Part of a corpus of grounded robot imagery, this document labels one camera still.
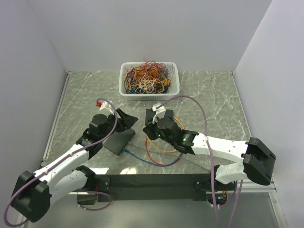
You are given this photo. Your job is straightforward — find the white plastic basket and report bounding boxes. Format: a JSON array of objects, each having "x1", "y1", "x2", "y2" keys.
[{"x1": 119, "y1": 61, "x2": 180, "y2": 100}]

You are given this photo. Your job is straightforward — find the red ethernet cable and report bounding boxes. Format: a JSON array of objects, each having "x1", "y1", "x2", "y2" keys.
[{"x1": 145, "y1": 135, "x2": 183, "y2": 168}]

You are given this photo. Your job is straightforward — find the blue ethernet cable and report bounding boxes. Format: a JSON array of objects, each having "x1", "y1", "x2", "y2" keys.
[{"x1": 123, "y1": 147, "x2": 183, "y2": 166}]

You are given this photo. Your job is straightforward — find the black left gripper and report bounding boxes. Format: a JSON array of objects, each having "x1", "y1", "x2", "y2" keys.
[{"x1": 100, "y1": 108, "x2": 138, "y2": 141}]

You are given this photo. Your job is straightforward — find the orange ethernet cable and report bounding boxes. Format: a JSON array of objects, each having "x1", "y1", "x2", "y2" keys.
[{"x1": 148, "y1": 116, "x2": 186, "y2": 153}]

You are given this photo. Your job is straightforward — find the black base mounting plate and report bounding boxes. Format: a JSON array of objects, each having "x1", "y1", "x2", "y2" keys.
[{"x1": 94, "y1": 173, "x2": 238, "y2": 203}]

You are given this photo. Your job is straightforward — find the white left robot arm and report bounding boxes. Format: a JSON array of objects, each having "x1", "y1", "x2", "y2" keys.
[{"x1": 10, "y1": 108, "x2": 138, "y2": 222}]

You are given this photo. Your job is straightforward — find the black network switch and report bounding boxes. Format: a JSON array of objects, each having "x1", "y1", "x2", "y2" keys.
[
  {"x1": 145, "y1": 109, "x2": 174, "y2": 125},
  {"x1": 103, "y1": 129, "x2": 135, "y2": 156}
]

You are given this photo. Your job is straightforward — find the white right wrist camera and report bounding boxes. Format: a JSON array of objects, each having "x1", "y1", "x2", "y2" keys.
[{"x1": 152, "y1": 103, "x2": 166, "y2": 124}]

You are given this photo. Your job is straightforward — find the grey ethernet cable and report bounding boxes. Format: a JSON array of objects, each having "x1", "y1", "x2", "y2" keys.
[{"x1": 128, "y1": 142, "x2": 213, "y2": 172}]

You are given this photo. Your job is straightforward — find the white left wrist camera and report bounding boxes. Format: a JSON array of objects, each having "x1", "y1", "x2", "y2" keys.
[{"x1": 95, "y1": 101, "x2": 114, "y2": 116}]

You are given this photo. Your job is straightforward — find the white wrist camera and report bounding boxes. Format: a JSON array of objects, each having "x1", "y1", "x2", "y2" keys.
[
  {"x1": 95, "y1": 101, "x2": 114, "y2": 116},
  {"x1": 152, "y1": 103, "x2": 166, "y2": 124}
]

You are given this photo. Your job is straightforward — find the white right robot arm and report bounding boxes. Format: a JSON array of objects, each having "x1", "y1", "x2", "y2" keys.
[{"x1": 143, "y1": 117, "x2": 276, "y2": 190}]

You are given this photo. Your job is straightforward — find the tangled colourful wires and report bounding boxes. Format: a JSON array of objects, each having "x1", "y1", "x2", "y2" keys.
[{"x1": 122, "y1": 56, "x2": 176, "y2": 95}]

